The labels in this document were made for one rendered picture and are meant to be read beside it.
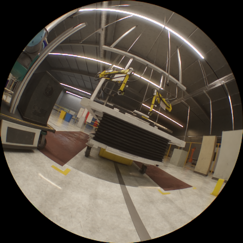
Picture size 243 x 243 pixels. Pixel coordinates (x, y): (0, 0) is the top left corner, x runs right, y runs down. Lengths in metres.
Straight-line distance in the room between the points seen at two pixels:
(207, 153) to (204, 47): 8.95
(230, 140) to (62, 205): 4.91
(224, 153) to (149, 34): 10.59
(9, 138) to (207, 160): 5.52
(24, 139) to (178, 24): 10.24
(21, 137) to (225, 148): 5.34
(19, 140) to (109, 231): 0.97
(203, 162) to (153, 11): 11.14
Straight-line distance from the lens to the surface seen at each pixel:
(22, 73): 0.88
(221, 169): 4.55
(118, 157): 1.88
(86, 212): 0.69
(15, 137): 0.97
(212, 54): 10.87
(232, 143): 4.62
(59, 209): 0.67
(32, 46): 0.81
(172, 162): 5.81
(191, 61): 10.99
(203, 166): 4.90
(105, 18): 8.37
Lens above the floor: 0.57
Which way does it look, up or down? 10 degrees up
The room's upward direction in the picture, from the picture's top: 22 degrees clockwise
